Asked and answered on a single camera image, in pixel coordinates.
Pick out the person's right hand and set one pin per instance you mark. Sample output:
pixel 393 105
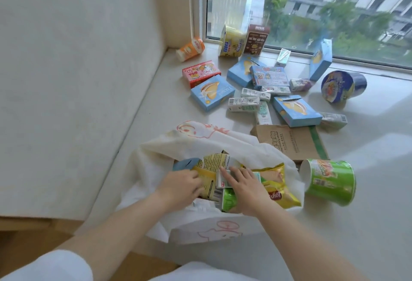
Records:
pixel 249 195

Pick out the person's left hand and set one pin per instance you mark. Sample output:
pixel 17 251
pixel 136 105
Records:
pixel 180 190

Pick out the person's right fingers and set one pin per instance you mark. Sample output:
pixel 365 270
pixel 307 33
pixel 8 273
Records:
pixel 239 176

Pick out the person's left fingers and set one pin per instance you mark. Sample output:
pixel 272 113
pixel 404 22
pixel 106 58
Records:
pixel 198 187

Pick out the small white drink carton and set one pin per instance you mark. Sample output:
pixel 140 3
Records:
pixel 222 181

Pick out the yellow snack box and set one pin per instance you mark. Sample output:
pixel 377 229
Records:
pixel 210 169

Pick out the person's left forearm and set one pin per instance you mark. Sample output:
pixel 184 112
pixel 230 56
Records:
pixel 119 229

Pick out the person's right forearm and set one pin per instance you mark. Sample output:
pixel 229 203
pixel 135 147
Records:
pixel 299 245

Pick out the blue packet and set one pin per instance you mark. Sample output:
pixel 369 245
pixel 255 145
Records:
pixel 186 163

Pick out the green snack packet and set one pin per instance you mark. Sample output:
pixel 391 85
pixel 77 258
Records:
pixel 228 202

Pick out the white printed tote bag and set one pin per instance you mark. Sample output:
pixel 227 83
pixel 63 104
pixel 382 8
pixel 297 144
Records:
pixel 199 226

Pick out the yellow chips bag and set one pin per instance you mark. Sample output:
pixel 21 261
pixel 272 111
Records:
pixel 278 187

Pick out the brown cardboard box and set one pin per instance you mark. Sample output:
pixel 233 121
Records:
pixel 289 142

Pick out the white green drink carton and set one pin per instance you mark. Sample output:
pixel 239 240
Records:
pixel 276 89
pixel 333 120
pixel 256 94
pixel 243 104
pixel 264 114

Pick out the blue cookie box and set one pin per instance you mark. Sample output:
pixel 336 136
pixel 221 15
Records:
pixel 320 60
pixel 241 70
pixel 296 110
pixel 212 93

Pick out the green noodle cup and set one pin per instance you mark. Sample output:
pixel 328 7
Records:
pixel 333 181

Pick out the blue cartoon printed box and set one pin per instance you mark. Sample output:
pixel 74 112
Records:
pixel 269 76

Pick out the purple drink carton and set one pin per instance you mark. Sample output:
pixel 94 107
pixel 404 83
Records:
pixel 300 84

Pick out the red cartoon snack box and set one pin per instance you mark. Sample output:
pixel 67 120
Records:
pixel 200 73

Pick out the silver drink carton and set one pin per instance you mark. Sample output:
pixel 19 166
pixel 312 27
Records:
pixel 283 57

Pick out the yellow snack carton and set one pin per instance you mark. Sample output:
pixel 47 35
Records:
pixel 231 42

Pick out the blue noodle cup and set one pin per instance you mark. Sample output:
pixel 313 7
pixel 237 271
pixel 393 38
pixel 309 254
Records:
pixel 341 85

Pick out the brown biscuit box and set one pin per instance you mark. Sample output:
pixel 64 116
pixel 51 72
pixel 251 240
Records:
pixel 256 40

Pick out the white shirt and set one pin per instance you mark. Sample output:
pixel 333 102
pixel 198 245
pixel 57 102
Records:
pixel 48 268

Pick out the green trees outside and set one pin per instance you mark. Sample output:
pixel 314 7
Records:
pixel 347 23

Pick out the white window frame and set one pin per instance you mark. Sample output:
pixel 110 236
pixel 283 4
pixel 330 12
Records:
pixel 199 3

